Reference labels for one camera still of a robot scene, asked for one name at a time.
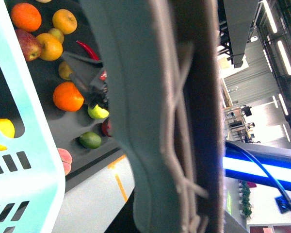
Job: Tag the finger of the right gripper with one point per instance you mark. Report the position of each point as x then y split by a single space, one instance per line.
87 71

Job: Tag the yellow lemon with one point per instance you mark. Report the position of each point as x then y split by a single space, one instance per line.
7 128

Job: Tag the teal plastic shopping basket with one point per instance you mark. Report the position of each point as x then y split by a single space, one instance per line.
32 178

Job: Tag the black fruit display shelf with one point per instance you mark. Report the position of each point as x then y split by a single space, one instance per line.
74 126

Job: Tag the red apple front shelf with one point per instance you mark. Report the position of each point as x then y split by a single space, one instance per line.
30 46

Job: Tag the red chili pepper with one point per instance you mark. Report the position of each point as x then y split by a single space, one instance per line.
89 50

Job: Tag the brown kiwi fruit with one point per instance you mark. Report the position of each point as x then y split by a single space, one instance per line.
65 70

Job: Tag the large orange front right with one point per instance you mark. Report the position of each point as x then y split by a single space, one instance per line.
67 97

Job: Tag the yellow apple front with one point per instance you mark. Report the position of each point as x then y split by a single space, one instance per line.
52 48

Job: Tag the yellow apple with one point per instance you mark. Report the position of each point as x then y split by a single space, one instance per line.
52 48
65 21

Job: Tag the small yellow-green fruit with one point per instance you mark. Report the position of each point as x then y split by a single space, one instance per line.
57 35

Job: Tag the yellow apple far right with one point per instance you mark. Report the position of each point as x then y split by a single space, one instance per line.
65 21

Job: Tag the red fruit under finger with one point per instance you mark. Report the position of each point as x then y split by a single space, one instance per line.
106 128

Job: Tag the green lime front edge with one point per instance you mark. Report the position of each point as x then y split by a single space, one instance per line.
90 140

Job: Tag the orange near pears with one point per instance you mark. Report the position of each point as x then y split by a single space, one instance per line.
26 16

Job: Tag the pink peach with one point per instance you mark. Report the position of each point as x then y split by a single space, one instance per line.
66 159

